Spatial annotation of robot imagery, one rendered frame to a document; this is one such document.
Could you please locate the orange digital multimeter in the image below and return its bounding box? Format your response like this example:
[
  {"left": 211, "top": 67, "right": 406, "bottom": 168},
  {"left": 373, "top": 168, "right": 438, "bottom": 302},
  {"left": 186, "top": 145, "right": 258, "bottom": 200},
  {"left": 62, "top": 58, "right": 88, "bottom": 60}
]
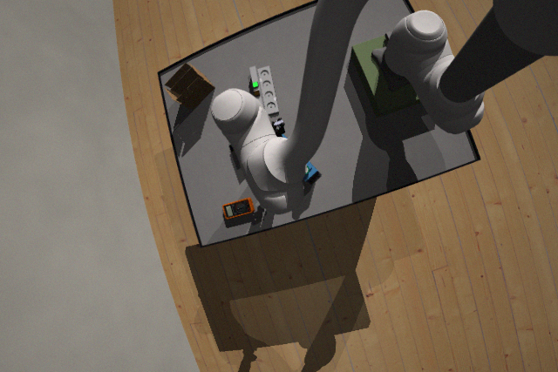
[{"left": 222, "top": 198, "right": 255, "bottom": 220}]

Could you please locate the brown cardboard box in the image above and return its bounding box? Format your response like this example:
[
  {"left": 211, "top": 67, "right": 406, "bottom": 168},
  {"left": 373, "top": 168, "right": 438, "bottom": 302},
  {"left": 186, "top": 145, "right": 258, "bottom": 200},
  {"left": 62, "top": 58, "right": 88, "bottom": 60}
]
[{"left": 164, "top": 63, "right": 215, "bottom": 110}]

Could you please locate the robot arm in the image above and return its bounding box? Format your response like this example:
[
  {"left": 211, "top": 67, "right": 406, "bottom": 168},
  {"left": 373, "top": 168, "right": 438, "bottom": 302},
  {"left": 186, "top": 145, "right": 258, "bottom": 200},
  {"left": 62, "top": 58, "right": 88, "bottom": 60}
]
[{"left": 211, "top": 0, "right": 558, "bottom": 214}]

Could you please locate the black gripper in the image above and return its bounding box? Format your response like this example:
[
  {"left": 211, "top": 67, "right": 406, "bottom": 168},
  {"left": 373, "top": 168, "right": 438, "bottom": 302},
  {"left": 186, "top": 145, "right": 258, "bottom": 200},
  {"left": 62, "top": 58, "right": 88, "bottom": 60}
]
[{"left": 272, "top": 118, "right": 285, "bottom": 137}]

